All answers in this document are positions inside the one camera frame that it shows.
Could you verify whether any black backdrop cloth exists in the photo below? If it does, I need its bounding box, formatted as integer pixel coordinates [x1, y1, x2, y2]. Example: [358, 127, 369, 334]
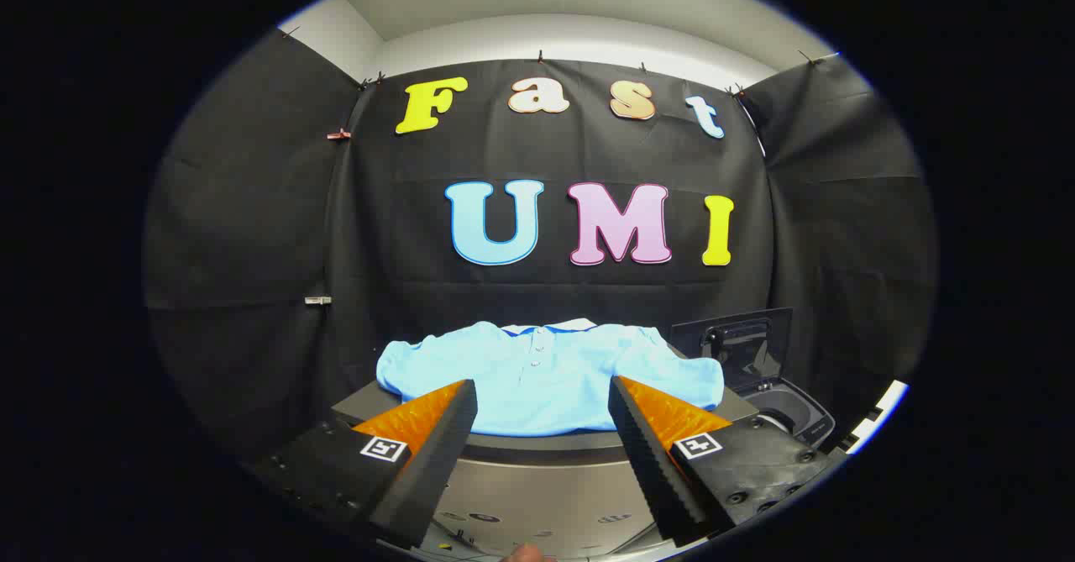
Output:
[143, 29, 938, 464]

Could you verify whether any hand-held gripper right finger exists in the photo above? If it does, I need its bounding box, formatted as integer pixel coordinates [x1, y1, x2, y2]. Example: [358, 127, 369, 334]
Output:
[608, 375, 834, 549]

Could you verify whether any dark washing machine lid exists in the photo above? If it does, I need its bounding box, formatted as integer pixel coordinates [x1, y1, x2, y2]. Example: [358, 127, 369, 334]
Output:
[671, 307, 795, 392]

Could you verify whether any light blue polo shirt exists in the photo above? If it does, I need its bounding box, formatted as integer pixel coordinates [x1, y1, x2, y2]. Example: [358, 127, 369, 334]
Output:
[375, 318, 725, 438]

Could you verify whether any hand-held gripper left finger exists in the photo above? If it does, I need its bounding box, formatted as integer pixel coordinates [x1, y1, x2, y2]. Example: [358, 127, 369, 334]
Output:
[252, 379, 479, 549]

